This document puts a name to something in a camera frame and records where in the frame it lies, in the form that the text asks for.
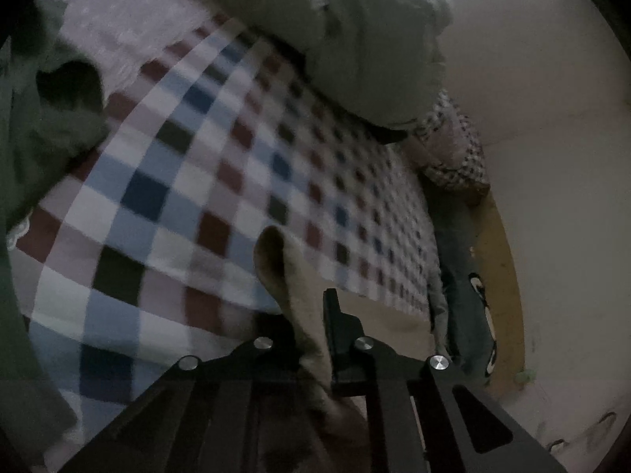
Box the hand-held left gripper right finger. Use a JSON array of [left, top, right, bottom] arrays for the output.
[[323, 287, 568, 473]]

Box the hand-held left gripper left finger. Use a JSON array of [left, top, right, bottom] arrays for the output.
[[59, 313, 302, 473]]

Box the beige garment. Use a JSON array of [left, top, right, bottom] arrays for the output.
[[253, 225, 375, 473]]

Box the teal cloth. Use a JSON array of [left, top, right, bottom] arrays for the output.
[[429, 192, 498, 381]]

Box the checkered bed sheet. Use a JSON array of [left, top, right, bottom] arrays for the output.
[[7, 0, 444, 454]]

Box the dark checkered quilt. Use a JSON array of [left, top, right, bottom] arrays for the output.
[[411, 89, 492, 204]]

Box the pale green duvet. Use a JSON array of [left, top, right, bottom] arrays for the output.
[[162, 0, 454, 131]]

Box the greyish green garment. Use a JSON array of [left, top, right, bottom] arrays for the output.
[[0, 0, 112, 434]]

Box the wooden bed frame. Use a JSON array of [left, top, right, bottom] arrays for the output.
[[480, 190, 528, 396]]

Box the floor cable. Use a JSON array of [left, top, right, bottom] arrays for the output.
[[542, 410, 618, 450]]

